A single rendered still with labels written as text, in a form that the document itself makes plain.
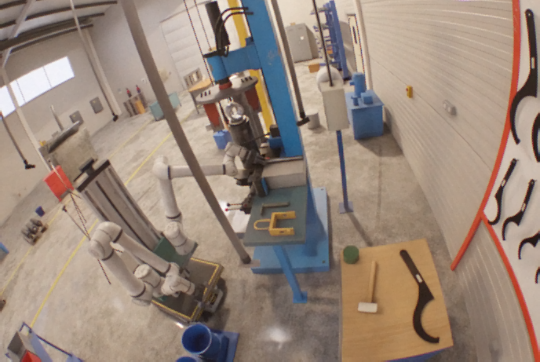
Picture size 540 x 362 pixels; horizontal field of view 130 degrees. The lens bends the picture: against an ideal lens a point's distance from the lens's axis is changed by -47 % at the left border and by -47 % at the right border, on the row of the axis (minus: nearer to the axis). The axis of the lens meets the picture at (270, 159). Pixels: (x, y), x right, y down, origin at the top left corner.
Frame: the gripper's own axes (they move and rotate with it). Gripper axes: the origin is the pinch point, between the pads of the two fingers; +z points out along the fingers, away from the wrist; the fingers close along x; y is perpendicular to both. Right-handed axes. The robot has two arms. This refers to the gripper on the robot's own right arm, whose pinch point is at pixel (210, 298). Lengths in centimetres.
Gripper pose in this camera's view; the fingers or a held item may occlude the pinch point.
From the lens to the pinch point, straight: 182.5
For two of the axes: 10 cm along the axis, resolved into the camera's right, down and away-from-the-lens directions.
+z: 6.3, 6.3, 4.5
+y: -7.7, 4.2, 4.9
